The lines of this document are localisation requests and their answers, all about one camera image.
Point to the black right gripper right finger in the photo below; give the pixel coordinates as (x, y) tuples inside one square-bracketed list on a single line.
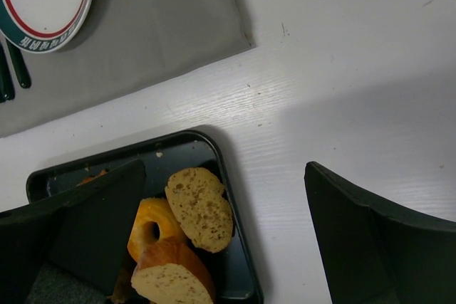
[(377, 251)]

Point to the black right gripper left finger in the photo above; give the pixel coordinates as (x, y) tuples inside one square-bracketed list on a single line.
[(69, 248)]

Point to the large front bread slice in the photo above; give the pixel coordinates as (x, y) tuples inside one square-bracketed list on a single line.
[(168, 271)]

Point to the bread slice right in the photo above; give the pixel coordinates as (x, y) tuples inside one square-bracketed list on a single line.
[(196, 198)]

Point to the brown chocolate croissant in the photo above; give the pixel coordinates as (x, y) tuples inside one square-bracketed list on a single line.
[(123, 289)]

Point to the orange glazed donut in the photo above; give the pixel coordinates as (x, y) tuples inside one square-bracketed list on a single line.
[(154, 222)]

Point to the black baking tray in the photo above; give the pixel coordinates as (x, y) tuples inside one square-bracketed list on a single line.
[(232, 269)]

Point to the grey placemat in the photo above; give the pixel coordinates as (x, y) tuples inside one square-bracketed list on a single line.
[(124, 46)]

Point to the white plate green red rim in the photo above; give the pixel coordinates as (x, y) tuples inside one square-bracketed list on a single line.
[(42, 26)]

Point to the green handled gold fork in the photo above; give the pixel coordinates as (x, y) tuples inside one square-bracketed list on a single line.
[(20, 69)]

